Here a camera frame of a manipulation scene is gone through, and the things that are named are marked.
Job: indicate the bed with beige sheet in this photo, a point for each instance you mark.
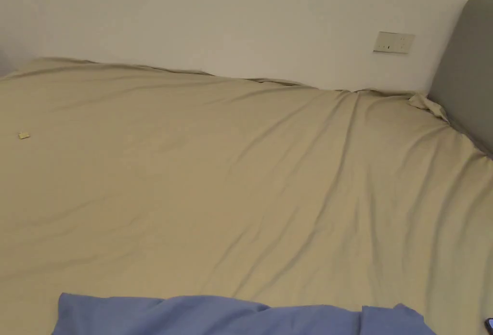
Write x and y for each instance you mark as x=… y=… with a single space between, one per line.
x=215 y=181

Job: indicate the blue garment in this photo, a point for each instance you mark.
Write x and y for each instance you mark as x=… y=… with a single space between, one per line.
x=215 y=317

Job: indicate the small yellow sticker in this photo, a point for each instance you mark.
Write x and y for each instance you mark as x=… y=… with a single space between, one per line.
x=24 y=135

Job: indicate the grey padded headboard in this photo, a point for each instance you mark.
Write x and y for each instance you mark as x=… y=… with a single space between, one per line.
x=468 y=77

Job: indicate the black phone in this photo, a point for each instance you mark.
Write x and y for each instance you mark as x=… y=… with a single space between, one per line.
x=489 y=325

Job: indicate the white wall socket plate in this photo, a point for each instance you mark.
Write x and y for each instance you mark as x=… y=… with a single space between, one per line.
x=393 y=42

